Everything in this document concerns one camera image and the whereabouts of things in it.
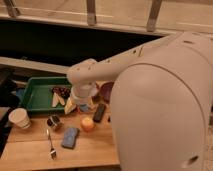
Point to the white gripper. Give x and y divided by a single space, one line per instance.
80 94

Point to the blue sponge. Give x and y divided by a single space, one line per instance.
70 137

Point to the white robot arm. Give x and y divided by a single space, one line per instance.
160 102

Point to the blue small cup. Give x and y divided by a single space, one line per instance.
83 108

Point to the white paper cup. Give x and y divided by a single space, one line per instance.
20 118

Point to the bunch of dark grapes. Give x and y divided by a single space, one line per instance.
61 91

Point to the orange apple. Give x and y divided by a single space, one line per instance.
87 124

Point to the black rectangular bar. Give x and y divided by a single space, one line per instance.
98 115

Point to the banana slice pieces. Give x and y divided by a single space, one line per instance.
57 100

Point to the red bowl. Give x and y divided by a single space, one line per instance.
97 95

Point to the purple bowl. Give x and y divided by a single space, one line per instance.
105 91

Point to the small metal can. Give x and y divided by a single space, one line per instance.
54 122

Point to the green plastic tray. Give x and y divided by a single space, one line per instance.
37 98

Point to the silver fork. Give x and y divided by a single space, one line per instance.
52 150

